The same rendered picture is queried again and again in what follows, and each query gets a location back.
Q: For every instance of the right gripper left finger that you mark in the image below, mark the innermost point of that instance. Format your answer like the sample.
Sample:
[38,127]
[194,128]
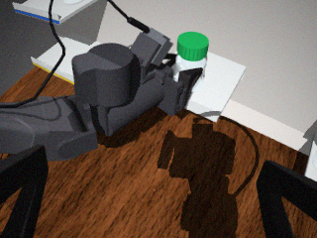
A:
[27,170]

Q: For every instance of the clear bottle with green cap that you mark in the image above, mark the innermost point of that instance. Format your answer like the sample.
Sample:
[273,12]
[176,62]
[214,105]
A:
[192,48]

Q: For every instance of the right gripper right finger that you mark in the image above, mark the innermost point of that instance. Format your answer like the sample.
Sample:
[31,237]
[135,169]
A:
[276,181]

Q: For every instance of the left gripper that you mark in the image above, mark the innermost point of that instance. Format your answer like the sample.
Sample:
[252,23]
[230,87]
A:
[153,85]

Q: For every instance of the white bottle with yellow cap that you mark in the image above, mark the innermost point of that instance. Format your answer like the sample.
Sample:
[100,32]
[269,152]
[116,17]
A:
[314,160]

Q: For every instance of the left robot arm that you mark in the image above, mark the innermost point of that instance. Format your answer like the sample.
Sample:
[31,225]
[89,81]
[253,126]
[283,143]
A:
[102,78]

